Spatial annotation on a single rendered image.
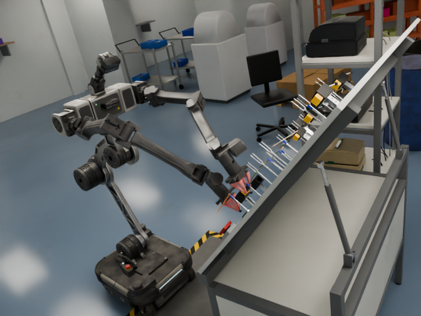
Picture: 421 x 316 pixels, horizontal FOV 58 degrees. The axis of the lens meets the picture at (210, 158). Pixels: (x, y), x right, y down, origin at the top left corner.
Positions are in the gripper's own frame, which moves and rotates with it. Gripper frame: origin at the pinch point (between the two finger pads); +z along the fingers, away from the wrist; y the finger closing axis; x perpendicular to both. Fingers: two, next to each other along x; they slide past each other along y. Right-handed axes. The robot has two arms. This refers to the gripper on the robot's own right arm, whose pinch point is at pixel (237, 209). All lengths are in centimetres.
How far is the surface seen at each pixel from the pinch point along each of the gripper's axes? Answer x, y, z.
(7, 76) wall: 617, 204, -453
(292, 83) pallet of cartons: 218, 359, -30
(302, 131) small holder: -35.8, 27.8, -7.1
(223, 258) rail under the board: 11.2, -17.0, 12.2
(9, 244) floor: 276, -47, -103
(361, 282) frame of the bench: -27, 2, 53
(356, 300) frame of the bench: -29, -8, 53
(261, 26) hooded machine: 327, 547, -157
